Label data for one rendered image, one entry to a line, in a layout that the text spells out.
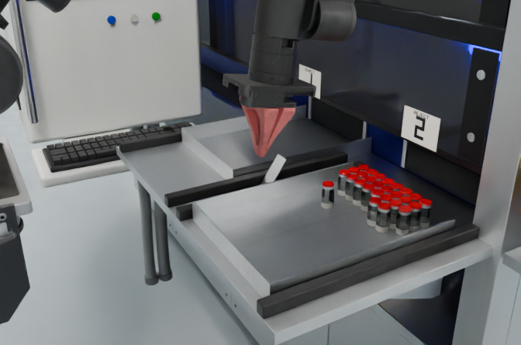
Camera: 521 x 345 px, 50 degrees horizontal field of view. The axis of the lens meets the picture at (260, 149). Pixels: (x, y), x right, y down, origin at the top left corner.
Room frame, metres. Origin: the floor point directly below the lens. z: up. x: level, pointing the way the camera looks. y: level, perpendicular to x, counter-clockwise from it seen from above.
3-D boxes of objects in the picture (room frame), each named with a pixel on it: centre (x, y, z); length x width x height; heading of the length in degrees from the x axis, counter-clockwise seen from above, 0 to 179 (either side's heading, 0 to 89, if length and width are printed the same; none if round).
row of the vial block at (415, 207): (0.86, -0.21, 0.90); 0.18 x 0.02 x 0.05; 29
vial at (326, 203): (0.87, -0.12, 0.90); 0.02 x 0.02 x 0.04
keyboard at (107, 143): (1.32, 0.35, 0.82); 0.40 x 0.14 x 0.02; 118
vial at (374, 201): (0.81, -0.19, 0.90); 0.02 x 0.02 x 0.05
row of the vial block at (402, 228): (0.85, -0.19, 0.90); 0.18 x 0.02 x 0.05; 29
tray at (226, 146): (1.15, -0.03, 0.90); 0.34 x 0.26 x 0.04; 119
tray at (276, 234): (0.79, -0.10, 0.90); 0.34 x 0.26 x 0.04; 119
